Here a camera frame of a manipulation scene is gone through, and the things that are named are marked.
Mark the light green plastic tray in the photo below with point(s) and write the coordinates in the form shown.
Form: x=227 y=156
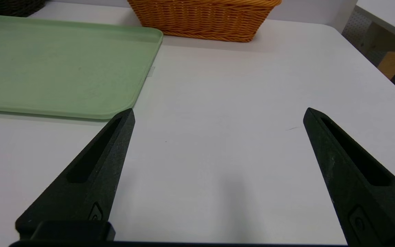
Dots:
x=53 y=68

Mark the orange wicker basket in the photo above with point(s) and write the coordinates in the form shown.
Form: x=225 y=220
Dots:
x=204 y=20

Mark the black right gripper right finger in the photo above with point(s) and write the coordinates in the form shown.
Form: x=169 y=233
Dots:
x=365 y=212

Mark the dark brown wicker basket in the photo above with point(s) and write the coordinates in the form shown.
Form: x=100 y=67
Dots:
x=9 y=7

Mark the white side table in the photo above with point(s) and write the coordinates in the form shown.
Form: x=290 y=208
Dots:
x=389 y=17

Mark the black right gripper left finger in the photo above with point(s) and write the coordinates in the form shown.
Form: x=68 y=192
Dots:
x=81 y=192

